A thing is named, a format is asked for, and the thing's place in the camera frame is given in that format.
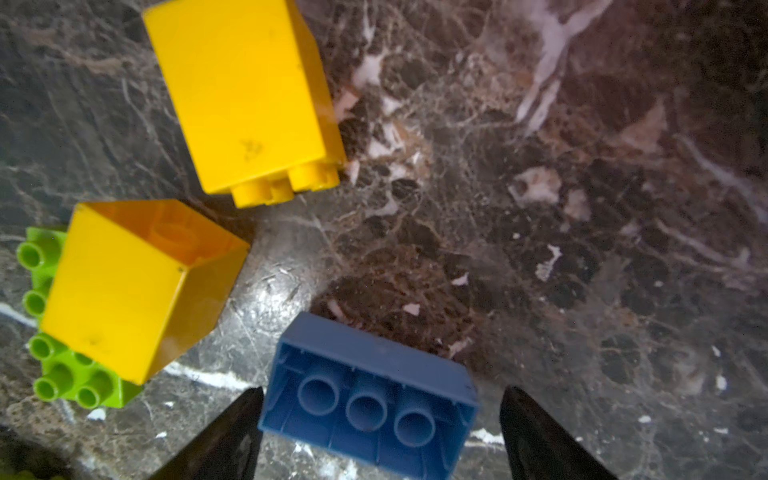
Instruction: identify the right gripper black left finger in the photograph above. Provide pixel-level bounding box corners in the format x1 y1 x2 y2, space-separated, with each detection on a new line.
150 387 264 480

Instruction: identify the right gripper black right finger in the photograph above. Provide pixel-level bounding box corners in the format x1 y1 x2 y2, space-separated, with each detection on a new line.
499 385 617 480

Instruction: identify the green lego mid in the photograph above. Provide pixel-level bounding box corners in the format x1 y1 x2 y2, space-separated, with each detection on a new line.
16 227 144 410

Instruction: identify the yellow lego small left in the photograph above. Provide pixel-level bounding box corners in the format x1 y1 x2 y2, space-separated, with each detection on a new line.
41 199 249 385

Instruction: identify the blue lego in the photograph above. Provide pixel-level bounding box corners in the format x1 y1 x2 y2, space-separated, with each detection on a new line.
259 312 479 479

